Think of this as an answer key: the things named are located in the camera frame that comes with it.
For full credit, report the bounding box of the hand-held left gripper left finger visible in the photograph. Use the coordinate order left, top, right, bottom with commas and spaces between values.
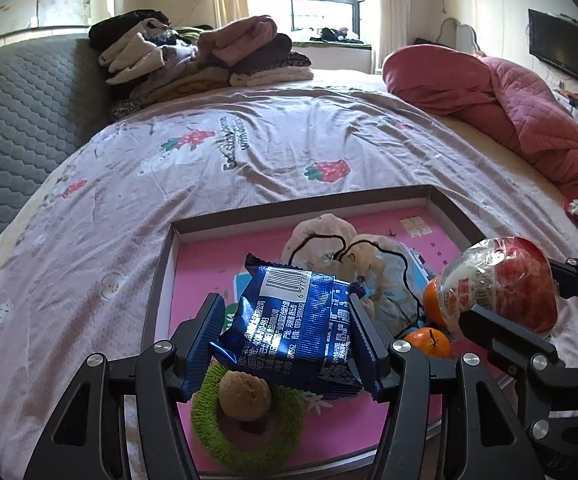
23, 292, 227, 480

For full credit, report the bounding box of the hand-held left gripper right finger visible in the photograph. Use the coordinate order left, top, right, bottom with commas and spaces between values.
349, 294, 544, 480

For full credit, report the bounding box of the red snack packet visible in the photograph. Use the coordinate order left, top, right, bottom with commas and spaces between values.
436, 236, 560, 336

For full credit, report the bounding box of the orange tangerine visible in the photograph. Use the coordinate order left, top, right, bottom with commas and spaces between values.
421, 277, 452, 331
401, 326, 452, 359

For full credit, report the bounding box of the walnut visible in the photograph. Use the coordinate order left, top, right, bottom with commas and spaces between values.
218, 371, 272, 423

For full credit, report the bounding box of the shallow brown cardboard box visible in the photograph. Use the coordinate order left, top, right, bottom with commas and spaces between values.
139, 185, 490, 480

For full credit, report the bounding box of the blue snack packet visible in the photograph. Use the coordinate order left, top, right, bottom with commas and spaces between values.
209, 252, 370, 402

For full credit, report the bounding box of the beige scrunchie with black trim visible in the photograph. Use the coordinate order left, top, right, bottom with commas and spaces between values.
280, 212, 430, 341

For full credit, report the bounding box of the green fuzzy hair scrunchie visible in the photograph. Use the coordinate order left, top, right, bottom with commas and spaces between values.
190, 362, 307, 472

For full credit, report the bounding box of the pink quilt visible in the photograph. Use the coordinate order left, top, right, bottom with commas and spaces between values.
381, 45, 578, 211

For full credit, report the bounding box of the black television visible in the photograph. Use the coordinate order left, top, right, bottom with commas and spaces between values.
528, 8, 578, 91

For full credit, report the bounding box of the white curved chair back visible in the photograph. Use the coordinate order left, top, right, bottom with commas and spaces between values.
439, 16, 482, 56

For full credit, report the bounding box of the grey quilted headboard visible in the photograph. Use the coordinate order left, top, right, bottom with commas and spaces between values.
0, 32, 120, 281

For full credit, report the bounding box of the pile of folded clothes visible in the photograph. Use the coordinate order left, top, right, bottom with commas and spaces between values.
88, 10, 316, 111

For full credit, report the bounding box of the dark clothes heap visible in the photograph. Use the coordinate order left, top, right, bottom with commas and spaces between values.
311, 26, 364, 45

